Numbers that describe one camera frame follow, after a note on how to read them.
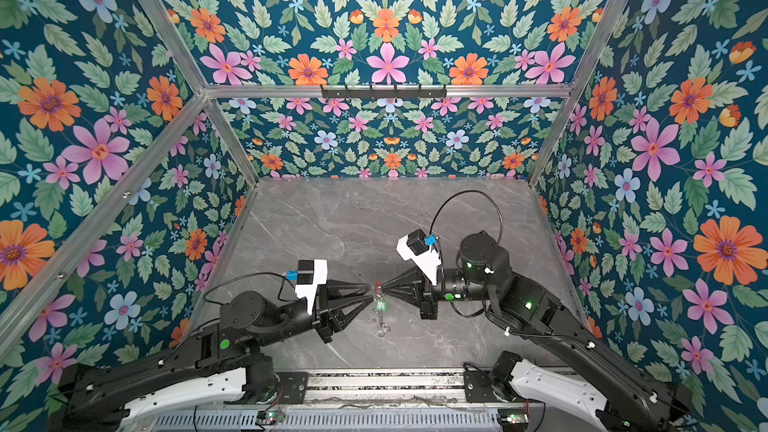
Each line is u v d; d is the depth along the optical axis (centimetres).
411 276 52
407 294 53
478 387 73
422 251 47
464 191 40
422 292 50
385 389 75
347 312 52
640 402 38
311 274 46
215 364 46
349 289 53
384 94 93
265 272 41
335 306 49
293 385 74
